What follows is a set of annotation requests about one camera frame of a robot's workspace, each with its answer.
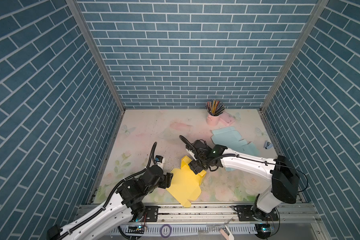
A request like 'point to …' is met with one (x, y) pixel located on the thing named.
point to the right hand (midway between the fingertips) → (193, 162)
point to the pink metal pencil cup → (212, 120)
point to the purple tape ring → (170, 229)
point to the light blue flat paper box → (231, 139)
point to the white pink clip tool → (226, 233)
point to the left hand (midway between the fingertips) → (169, 175)
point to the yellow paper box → (186, 185)
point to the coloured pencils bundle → (215, 107)
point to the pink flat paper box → (226, 119)
